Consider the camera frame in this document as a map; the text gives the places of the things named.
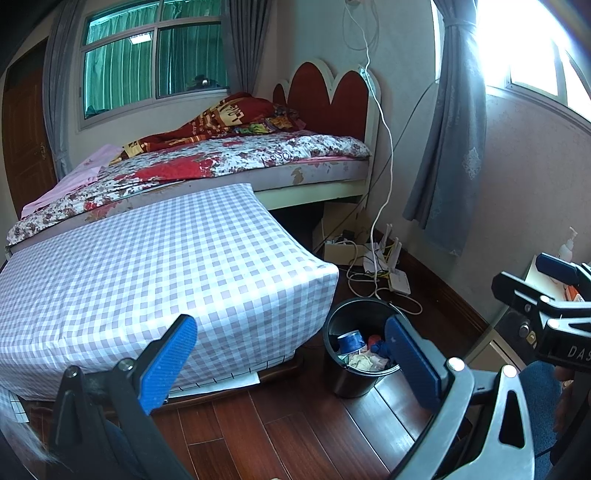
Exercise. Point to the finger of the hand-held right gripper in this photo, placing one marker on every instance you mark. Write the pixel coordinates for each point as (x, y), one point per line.
(517, 288)
(556, 266)

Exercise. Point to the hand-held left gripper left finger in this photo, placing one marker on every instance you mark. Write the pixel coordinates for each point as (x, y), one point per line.
(170, 357)

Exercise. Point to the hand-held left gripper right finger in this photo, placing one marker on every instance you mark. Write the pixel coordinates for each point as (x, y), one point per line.
(415, 364)

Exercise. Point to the blue cloth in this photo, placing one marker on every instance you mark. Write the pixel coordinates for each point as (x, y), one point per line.
(380, 350)

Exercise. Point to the black trash bin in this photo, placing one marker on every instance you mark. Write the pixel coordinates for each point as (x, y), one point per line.
(351, 383)

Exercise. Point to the short blue paper cup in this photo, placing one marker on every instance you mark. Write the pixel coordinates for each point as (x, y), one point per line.
(348, 341)

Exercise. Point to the person's right hand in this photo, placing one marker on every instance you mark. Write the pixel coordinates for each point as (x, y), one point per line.
(561, 415)

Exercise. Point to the clear pump bottle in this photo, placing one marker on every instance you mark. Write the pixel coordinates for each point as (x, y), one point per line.
(567, 249)

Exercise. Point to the white bedside cabinet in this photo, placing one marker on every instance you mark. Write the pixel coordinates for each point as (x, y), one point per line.
(535, 277)

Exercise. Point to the small orange packet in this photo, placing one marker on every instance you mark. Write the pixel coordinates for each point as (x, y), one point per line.
(572, 293)

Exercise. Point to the person's leg in blue pants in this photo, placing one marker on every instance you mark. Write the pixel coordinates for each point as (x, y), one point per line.
(538, 397)

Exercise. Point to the checkered tablecloth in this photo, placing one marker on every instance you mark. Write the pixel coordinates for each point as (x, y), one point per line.
(161, 267)

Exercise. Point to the white router with antennas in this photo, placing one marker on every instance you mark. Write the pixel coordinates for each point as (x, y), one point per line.
(376, 258)

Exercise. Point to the cream rectangular box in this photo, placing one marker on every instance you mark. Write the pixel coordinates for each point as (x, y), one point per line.
(339, 253)

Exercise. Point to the patterned grey curtain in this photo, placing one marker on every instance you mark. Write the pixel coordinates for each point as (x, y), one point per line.
(452, 161)

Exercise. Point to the brown cardboard box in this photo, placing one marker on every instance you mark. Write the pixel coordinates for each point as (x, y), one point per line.
(339, 219)

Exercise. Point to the pink sheet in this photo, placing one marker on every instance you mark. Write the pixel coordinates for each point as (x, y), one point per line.
(83, 173)

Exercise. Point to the grey floral mattress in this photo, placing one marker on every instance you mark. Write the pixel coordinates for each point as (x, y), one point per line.
(323, 171)

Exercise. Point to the bright side window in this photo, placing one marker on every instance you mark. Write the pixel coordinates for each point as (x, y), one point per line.
(531, 46)

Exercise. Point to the floral quilt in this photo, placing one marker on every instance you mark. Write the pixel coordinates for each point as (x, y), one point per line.
(277, 150)

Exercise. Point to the red cartoon blanket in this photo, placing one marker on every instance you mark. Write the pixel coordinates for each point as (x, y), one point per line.
(221, 115)

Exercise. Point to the brown wooden door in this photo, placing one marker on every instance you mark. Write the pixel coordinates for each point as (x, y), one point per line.
(27, 138)

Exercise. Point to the red scalloped headboard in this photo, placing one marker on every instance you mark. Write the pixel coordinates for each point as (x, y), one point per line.
(323, 97)

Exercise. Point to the small dark round object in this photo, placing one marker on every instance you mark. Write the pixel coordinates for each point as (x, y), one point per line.
(202, 82)

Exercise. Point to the narrow grey curtain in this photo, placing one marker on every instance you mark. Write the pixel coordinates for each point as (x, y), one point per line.
(60, 92)

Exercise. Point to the large window with green curtain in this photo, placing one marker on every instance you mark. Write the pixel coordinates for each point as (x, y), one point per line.
(124, 69)

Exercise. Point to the wide grey curtain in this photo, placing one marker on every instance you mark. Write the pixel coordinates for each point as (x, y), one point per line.
(244, 46)

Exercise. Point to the cream bed frame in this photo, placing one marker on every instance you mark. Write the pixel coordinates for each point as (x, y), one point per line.
(314, 196)

